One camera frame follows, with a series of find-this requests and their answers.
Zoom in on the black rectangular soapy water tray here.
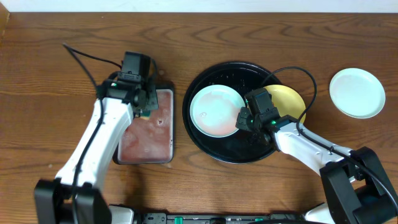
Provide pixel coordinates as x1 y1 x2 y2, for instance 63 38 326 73
113 83 174 165

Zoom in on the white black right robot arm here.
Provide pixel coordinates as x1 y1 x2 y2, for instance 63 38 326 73
236 107 397 223

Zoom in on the pale green plate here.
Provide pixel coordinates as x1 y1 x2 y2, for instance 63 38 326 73
329 68 386 119

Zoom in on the green yellow scrub sponge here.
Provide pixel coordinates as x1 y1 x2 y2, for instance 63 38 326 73
140 111 151 120

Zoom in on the light blue plate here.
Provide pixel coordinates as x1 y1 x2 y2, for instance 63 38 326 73
189 85 246 138

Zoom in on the round black serving tray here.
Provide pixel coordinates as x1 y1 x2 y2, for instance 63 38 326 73
182 61 281 164

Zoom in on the yellow plate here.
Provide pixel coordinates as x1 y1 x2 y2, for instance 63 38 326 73
264 85 306 119

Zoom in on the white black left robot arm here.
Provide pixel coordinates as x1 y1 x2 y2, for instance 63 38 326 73
34 79 159 223

